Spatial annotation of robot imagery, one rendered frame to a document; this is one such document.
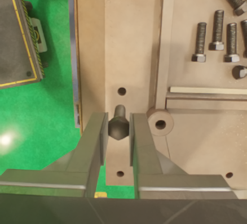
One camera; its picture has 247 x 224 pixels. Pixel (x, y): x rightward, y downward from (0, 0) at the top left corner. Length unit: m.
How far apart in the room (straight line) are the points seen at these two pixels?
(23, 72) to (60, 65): 0.36
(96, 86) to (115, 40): 0.17
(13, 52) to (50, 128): 0.83
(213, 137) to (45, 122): 1.76
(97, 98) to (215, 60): 0.26
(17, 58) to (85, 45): 1.15
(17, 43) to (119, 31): 1.29
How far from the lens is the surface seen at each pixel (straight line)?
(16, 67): 1.54
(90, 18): 0.41
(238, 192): 0.53
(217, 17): 0.29
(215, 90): 0.30
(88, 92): 0.42
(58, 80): 1.77
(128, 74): 0.27
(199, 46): 0.27
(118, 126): 0.15
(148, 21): 0.27
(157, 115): 0.26
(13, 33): 1.53
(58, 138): 1.99
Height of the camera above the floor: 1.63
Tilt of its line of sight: 73 degrees down
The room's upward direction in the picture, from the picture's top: 178 degrees counter-clockwise
